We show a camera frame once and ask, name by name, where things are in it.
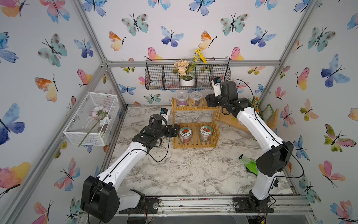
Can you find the white pot beige yellow flowers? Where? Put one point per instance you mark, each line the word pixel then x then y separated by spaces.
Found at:
pixel 186 69

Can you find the purple seed jar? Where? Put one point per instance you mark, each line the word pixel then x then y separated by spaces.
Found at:
pixel 182 99

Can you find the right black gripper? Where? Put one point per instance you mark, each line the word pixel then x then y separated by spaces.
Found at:
pixel 212 100

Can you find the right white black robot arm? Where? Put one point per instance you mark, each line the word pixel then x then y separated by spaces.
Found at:
pixel 276 152

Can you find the strawberry lid jar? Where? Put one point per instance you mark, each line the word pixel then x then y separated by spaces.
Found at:
pixel 205 133
pixel 185 135

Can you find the two-tier wooden slat shelf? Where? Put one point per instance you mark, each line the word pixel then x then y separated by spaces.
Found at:
pixel 196 126

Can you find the white mesh wall basket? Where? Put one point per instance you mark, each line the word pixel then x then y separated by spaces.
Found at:
pixel 82 121

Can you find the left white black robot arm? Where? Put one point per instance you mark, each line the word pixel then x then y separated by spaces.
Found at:
pixel 100 198

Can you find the tilted wooden stand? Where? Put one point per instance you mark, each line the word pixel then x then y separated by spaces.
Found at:
pixel 232 121

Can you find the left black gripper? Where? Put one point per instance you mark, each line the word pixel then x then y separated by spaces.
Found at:
pixel 174 130

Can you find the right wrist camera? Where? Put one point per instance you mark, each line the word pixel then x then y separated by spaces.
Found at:
pixel 216 83

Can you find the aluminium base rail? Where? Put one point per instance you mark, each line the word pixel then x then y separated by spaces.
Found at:
pixel 278 205

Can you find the green garden shovel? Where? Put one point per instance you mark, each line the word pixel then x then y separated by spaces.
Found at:
pixel 250 164

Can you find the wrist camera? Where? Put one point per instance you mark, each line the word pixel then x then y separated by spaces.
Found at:
pixel 165 114
pixel 216 83

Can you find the dark seed jar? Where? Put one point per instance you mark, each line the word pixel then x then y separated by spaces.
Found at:
pixel 196 97

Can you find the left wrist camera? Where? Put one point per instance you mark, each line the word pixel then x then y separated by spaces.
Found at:
pixel 165 114

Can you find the white pot orange flowers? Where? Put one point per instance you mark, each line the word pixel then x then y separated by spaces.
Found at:
pixel 255 103

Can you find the black wire wall basket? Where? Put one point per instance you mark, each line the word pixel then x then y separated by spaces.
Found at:
pixel 167 75

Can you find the pink white artificial flower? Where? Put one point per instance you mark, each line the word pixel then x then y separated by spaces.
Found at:
pixel 100 113

